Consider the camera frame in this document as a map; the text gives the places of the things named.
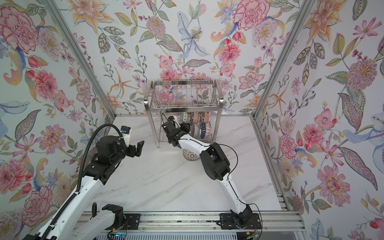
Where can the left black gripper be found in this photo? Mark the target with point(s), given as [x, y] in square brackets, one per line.
[133, 153]

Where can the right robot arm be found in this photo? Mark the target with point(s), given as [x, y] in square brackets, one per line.
[217, 167]

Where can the blue floral bowl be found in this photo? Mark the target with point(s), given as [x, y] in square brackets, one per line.
[185, 117]

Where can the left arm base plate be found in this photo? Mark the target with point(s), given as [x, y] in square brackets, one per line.
[126, 222]

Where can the steel two-tier dish rack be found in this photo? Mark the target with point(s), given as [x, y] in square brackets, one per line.
[165, 98]

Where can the white brown lattice bowl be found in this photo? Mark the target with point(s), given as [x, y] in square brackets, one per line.
[190, 156]

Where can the blue triangle pattern bowl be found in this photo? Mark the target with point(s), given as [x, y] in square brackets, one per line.
[206, 131]

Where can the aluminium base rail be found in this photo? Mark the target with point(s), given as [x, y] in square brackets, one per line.
[266, 221]

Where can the purple striped bowl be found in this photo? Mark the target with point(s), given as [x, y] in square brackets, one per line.
[195, 131]

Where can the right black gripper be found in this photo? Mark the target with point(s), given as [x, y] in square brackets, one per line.
[184, 126]

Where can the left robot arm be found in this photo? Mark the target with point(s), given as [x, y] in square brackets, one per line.
[62, 225]

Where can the green leaf pattern bowl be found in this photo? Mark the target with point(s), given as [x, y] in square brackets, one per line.
[205, 117]

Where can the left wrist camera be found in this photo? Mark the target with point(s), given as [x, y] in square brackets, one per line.
[125, 131]

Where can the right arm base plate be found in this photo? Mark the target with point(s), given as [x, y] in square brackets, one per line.
[229, 221]

